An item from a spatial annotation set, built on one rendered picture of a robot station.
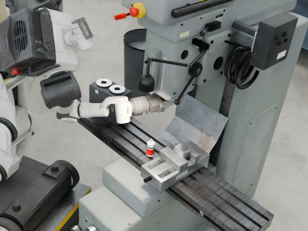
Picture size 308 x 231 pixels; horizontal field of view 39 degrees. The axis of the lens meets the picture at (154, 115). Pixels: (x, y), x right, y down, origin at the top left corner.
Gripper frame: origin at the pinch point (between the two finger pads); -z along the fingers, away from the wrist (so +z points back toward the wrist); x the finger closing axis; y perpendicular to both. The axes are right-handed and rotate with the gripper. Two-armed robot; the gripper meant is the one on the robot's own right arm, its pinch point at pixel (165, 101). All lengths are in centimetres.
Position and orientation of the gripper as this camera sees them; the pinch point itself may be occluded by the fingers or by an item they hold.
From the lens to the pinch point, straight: 216.2
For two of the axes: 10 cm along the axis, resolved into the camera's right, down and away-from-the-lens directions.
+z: -8.9, 1.8, -4.1
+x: -4.4, -5.5, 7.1
